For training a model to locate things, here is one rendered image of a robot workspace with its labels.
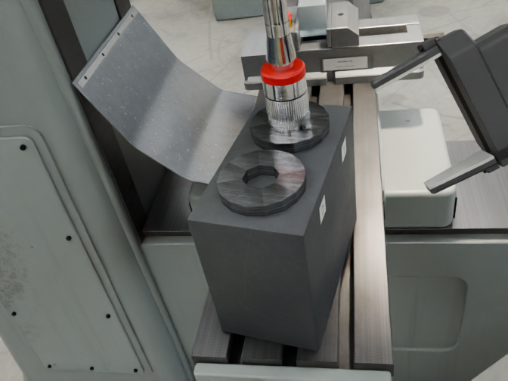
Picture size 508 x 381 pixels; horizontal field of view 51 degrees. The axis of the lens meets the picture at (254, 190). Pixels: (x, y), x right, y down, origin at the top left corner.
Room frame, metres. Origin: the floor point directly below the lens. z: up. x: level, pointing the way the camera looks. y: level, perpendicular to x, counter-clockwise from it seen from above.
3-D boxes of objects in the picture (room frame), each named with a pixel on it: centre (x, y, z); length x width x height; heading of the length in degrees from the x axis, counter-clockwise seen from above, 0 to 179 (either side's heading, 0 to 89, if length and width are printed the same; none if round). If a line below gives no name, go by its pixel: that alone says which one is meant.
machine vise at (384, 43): (0.98, -0.21, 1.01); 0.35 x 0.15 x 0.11; 75
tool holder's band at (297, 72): (0.50, -0.05, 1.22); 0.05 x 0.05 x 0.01
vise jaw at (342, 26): (0.97, -0.23, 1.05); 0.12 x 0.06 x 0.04; 165
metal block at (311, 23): (0.99, -0.18, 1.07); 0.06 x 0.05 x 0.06; 165
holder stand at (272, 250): (0.46, -0.03, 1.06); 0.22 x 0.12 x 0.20; 153
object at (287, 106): (0.50, -0.05, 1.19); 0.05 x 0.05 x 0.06
